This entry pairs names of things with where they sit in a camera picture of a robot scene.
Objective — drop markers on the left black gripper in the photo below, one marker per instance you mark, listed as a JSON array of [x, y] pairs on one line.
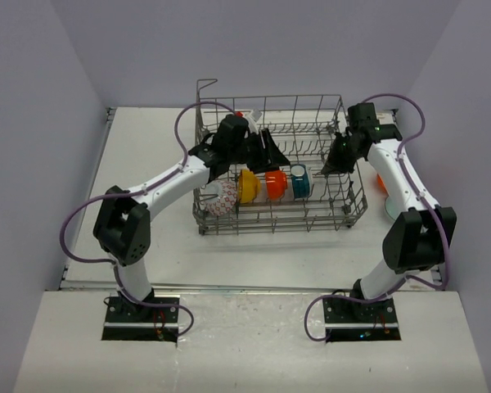
[[270, 158]]

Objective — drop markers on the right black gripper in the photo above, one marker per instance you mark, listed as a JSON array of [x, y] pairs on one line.
[[335, 165]]

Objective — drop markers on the orange white bowl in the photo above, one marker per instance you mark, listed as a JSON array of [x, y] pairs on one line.
[[276, 184]]

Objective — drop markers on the teal white bowl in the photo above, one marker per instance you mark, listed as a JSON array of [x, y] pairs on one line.
[[301, 181]]

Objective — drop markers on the orange plastic bowl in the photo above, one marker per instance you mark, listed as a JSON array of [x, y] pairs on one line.
[[381, 183]]

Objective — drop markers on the pale green ceramic bowl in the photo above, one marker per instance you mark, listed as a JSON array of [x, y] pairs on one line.
[[390, 209]]

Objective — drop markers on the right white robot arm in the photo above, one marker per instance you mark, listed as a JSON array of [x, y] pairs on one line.
[[420, 236]]

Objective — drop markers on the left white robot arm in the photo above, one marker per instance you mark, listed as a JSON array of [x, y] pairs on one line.
[[123, 224]]

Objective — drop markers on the yellow bowl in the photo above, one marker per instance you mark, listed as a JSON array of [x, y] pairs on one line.
[[248, 186]]

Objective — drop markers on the red patterned white bowl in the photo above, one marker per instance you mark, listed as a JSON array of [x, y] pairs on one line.
[[219, 197]]

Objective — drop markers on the grey wire dish rack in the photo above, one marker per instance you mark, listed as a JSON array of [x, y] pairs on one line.
[[287, 191]]

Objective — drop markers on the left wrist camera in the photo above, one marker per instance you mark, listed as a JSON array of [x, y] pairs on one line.
[[253, 118]]

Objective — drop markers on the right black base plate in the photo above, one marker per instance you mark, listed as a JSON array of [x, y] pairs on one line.
[[339, 310]]

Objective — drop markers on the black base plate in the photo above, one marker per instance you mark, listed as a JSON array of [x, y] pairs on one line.
[[339, 310], [121, 311]]

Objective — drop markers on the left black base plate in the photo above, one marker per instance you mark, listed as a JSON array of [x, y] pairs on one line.
[[121, 311]]

